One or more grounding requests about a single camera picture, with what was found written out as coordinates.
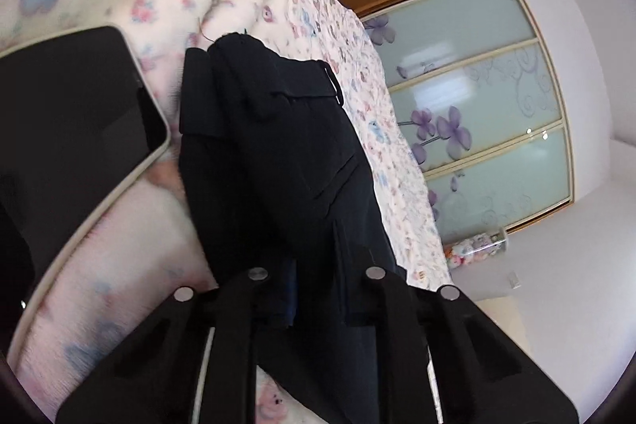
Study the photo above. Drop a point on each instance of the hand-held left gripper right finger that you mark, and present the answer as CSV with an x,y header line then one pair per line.
x,y
393,322

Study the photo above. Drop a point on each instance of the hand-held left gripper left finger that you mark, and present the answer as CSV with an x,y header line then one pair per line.
x,y
242,315

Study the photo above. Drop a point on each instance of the black pants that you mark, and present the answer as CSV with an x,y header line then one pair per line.
x,y
278,165

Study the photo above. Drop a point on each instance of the glass sliding wardrobe doors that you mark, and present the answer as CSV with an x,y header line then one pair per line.
x,y
487,106

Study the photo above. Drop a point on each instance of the black tablet in white case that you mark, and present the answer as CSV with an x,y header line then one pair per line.
x,y
64,116

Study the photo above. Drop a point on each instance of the white wall socket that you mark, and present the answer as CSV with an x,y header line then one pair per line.
x,y
515,280

